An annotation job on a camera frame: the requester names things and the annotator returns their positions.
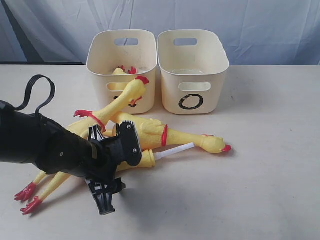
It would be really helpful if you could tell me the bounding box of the whole rubber chicken lying flat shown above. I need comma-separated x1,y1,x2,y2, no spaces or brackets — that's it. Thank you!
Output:
110,112,232,154

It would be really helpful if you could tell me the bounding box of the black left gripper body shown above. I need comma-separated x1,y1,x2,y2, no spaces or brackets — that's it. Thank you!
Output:
86,136,126,194

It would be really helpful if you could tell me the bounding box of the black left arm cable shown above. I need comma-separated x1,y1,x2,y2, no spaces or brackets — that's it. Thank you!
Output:
14,74,57,121

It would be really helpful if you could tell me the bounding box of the whole rubber chicken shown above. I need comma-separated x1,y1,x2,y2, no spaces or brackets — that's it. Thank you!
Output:
20,75,149,215
110,112,232,154

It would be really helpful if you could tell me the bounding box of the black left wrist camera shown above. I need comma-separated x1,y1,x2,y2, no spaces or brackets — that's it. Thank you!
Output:
116,120,143,167

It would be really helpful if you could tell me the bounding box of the broken chicken head neck piece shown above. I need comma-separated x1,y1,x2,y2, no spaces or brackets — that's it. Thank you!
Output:
116,142,195,172

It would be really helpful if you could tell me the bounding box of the blue grey backdrop curtain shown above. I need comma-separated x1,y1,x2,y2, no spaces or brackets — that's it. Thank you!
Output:
0,0,320,65

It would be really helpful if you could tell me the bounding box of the headless rubber chicken body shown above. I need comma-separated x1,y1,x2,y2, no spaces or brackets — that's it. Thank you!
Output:
106,65,138,92

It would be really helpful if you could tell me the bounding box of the cream bin marked X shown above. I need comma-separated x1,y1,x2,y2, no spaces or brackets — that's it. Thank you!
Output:
86,29,159,115

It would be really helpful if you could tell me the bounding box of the cream bin marked O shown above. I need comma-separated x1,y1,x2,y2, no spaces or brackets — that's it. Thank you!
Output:
157,29,230,115

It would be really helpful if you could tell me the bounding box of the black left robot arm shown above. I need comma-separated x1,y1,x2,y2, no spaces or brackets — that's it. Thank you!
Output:
0,101,125,215

